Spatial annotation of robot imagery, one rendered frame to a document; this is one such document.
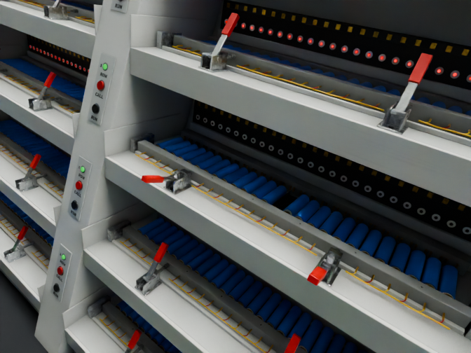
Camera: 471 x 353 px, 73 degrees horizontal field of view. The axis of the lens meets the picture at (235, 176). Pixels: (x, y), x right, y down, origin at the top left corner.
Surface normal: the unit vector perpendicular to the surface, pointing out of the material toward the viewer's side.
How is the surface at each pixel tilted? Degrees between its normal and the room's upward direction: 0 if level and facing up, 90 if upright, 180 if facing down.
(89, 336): 17
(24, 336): 0
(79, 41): 107
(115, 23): 90
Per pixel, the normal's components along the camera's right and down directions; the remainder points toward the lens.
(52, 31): -0.57, 0.32
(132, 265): 0.16, -0.86
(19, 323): 0.32, -0.92
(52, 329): -0.51, 0.05
